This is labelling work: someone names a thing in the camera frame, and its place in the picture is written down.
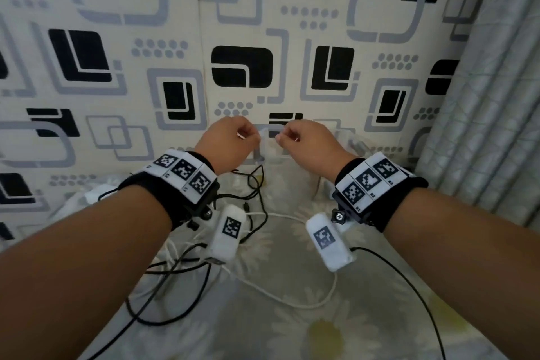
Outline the person's right hand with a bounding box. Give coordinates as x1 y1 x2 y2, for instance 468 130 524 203
275 120 359 181

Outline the white cable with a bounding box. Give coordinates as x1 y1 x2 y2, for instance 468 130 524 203
150 211 339 311

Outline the tangled black cable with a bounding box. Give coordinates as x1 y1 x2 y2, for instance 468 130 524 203
84 163 267 360

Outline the grey floral bed sheet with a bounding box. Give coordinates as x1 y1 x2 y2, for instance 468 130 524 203
51 161 507 360

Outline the grey pleated curtain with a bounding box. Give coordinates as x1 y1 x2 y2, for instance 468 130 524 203
411 0 540 227

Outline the clear plastic bag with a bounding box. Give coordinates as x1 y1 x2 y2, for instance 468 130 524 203
235 121 368 189

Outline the person's left hand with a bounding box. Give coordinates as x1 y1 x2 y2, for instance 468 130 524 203
194 116 262 176

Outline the white wrist camera with marker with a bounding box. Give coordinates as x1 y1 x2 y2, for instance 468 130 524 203
204 204 248 266
305 212 355 273

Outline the long black cable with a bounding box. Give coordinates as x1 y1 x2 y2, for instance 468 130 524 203
349 246 448 360

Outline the person's left forearm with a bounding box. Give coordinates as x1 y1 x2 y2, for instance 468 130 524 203
0 184 174 360

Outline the black wristband with marker tags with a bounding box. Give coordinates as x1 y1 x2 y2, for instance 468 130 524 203
332 152 429 233
117 149 221 230

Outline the person's right forearm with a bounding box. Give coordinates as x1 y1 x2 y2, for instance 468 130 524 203
383 191 540 360

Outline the cream patterned upholstered panel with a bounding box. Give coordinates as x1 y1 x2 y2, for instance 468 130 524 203
0 0 212 242
194 0 505 170

